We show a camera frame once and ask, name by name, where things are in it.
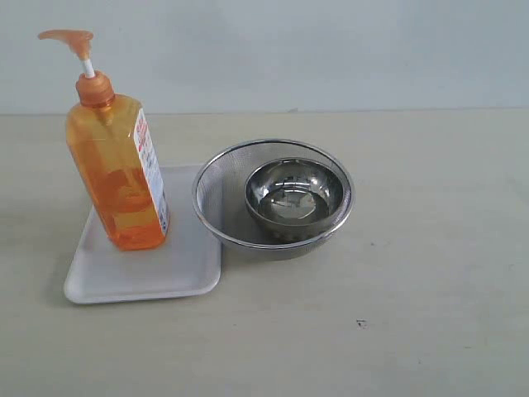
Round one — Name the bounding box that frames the orange pump soap bottle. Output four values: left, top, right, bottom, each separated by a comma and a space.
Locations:
38, 30, 170, 251

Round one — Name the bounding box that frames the small stainless steel bowl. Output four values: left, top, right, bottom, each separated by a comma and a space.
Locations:
245, 157, 352, 243

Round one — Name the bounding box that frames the steel mesh strainer basket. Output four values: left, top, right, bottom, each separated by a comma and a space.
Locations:
193, 139, 355, 261

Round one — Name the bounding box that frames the white rectangular plastic tray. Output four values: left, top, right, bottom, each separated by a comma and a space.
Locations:
64, 165, 222, 304

